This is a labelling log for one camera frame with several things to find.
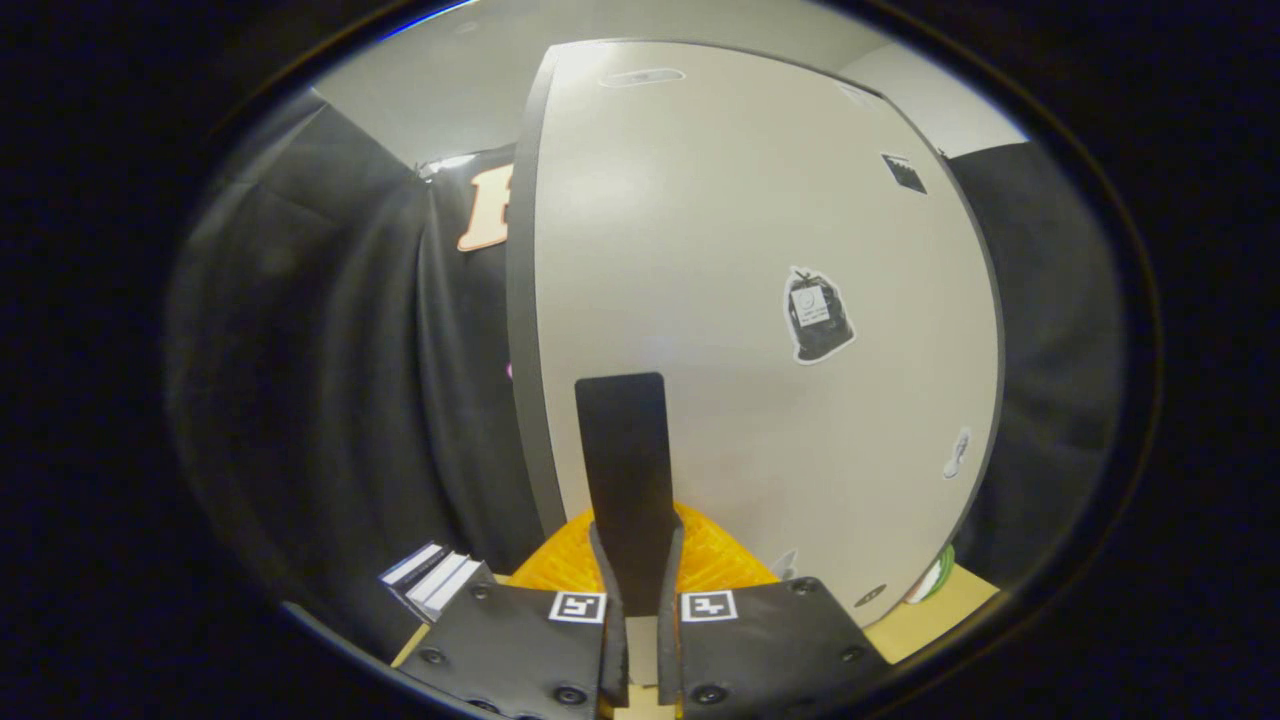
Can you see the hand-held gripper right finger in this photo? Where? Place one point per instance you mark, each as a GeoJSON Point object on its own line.
{"type": "Point", "coordinates": [668, 650]}

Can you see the thin white book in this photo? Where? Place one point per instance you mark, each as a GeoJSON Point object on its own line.
{"type": "Point", "coordinates": [440, 578]}

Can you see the green and white object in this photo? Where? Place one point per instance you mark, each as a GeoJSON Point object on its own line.
{"type": "Point", "coordinates": [935, 580]}

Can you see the grey shoe cabinet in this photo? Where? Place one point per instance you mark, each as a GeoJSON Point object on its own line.
{"type": "Point", "coordinates": [520, 300]}

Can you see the dark blue book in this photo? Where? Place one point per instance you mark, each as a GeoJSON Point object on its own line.
{"type": "Point", "coordinates": [412, 566]}

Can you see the white shoe cabinet door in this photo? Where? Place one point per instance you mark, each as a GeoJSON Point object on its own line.
{"type": "Point", "coordinates": [700, 230]}

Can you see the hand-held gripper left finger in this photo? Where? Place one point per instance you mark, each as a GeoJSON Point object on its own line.
{"type": "Point", "coordinates": [615, 650]}

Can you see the black backdrop cloth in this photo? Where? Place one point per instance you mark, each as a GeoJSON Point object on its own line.
{"type": "Point", "coordinates": [1050, 330]}
{"type": "Point", "coordinates": [330, 350]}

